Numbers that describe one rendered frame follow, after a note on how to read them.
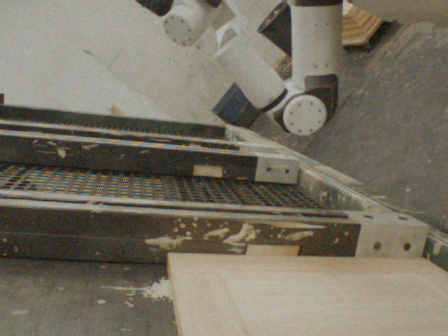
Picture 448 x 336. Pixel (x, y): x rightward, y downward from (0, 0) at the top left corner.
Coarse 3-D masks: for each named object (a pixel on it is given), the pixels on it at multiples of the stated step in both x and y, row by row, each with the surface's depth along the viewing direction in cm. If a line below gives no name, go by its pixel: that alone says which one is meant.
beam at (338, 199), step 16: (240, 128) 206; (272, 144) 156; (304, 160) 126; (304, 176) 108; (320, 176) 102; (336, 176) 105; (320, 192) 98; (336, 192) 91; (368, 192) 90; (336, 208) 90; (352, 208) 84; (368, 208) 78; (400, 208) 79; (432, 224) 70; (432, 240) 61; (432, 256) 60
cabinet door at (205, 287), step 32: (192, 256) 52; (224, 256) 53; (256, 256) 55; (288, 256) 56; (192, 288) 44; (224, 288) 45; (256, 288) 46; (288, 288) 47; (320, 288) 48; (352, 288) 49; (384, 288) 50; (416, 288) 51; (192, 320) 37; (224, 320) 38; (256, 320) 39; (288, 320) 40; (320, 320) 41; (352, 320) 41; (384, 320) 42; (416, 320) 43
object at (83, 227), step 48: (0, 192) 50; (0, 240) 47; (48, 240) 49; (96, 240) 50; (144, 240) 51; (192, 240) 53; (240, 240) 54; (288, 240) 56; (336, 240) 57; (384, 240) 59
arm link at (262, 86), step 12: (252, 48) 71; (240, 60) 69; (252, 60) 70; (228, 72) 72; (240, 72) 70; (252, 72) 70; (264, 72) 71; (240, 84) 72; (252, 84) 71; (264, 84) 71; (276, 84) 72; (288, 84) 77; (252, 96) 73; (264, 96) 72; (276, 96) 72; (288, 96) 72; (264, 108) 74; (276, 108) 72; (276, 120) 72; (288, 132) 73
